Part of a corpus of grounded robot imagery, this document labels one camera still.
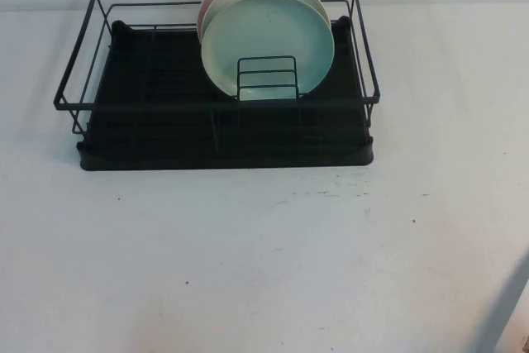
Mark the teal round plate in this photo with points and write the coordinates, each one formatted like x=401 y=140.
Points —
x=268 y=34

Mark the black plastic drain tray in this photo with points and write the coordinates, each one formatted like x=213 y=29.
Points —
x=165 y=154

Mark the grey stand post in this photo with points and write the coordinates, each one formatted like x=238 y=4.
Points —
x=504 y=316

